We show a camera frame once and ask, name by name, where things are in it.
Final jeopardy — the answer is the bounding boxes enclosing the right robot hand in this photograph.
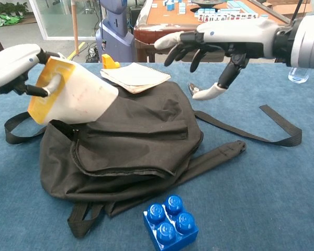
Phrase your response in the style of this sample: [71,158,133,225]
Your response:
[154,18,281,101]

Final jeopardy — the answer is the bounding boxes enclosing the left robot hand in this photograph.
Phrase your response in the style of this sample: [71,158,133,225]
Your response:
[0,43,68,99]

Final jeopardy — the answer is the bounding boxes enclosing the white book yellow spine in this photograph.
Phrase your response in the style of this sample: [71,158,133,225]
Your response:
[27,56,119,125]

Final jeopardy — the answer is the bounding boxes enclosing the black fabric backpack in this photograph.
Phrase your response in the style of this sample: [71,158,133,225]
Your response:
[4,81,303,239]

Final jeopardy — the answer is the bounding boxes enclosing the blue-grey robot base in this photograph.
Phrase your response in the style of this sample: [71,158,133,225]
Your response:
[95,0,137,63]

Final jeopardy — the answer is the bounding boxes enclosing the mahjong tile row red print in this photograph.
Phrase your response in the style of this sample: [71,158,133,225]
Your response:
[196,14,260,23]

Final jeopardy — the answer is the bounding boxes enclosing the blue back mahjong tiles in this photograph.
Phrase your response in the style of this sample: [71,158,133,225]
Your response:
[156,0,189,14]
[226,0,252,10]

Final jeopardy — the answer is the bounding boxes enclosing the black tripod stand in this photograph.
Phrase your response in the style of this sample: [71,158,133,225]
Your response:
[251,0,304,26]

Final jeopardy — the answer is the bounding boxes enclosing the black round dish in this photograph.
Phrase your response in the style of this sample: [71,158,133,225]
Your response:
[192,0,227,7]

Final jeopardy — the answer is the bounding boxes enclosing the brown cardboard box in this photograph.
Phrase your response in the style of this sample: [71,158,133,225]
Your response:
[266,0,314,16]

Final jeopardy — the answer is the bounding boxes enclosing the green potted plants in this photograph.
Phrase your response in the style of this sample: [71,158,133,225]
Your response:
[0,1,29,27]

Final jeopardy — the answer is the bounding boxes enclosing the clear plastic water bottle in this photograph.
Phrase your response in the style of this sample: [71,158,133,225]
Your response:
[288,66,310,84]

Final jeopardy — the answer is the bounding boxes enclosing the brown mahjong table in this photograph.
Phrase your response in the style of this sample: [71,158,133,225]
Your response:
[133,0,287,63]

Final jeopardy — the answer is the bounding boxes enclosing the wooden pole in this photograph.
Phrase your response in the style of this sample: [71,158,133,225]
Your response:
[70,0,81,54]

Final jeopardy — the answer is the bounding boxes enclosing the orange toy block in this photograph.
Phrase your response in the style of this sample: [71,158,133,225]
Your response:
[101,53,120,70]

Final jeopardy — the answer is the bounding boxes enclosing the cream spiral notebook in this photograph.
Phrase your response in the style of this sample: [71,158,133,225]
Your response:
[99,62,172,94]

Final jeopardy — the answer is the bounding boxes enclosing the blue felt table mat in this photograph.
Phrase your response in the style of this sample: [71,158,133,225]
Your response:
[0,62,314,251]

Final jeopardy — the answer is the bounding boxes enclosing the blue four-stud building block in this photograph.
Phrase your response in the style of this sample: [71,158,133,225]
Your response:
[143,195,199,251]

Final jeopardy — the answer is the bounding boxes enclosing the glass partition white frame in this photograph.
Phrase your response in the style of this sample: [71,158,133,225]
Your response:
[28,0,102,41]

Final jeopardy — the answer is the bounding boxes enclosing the small brown white keychain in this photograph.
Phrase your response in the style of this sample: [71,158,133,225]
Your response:
[188,83,201,98]

